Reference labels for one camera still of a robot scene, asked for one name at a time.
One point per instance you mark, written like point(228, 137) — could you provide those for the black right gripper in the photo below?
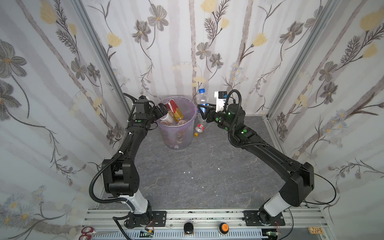
point(210, 112)

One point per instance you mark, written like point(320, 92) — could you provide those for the small wooden tag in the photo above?
point(316, 230)

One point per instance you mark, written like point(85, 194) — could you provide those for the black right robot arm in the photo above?
point(299, 178)

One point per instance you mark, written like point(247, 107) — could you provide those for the small bottle red white cap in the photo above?
point(200, 128)

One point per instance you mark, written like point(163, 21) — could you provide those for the clear bottle blue label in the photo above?
point(202, 98)

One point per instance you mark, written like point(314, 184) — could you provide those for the black knob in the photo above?
point(188, 228)

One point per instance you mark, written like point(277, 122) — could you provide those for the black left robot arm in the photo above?
point(120, 175)

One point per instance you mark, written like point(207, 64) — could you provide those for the purple lined waste bin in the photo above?
point(180, 134)

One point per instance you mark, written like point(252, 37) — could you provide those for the orange knob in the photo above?
point(224, 228)

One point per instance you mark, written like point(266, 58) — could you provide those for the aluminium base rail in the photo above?
point(292, 225)

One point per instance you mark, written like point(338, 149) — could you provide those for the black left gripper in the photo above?
point(162, 110)

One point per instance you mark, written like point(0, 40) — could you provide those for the red handled scissors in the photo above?
point(87, 233)

